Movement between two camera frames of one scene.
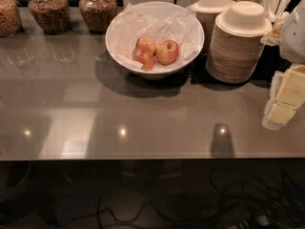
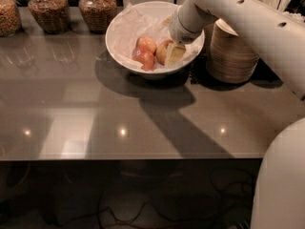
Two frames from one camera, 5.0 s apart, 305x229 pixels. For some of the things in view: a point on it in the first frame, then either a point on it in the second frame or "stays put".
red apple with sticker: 146,58 stays put
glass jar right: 98,8 stays put
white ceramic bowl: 153,39 stays put
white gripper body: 294,37 → 179,32
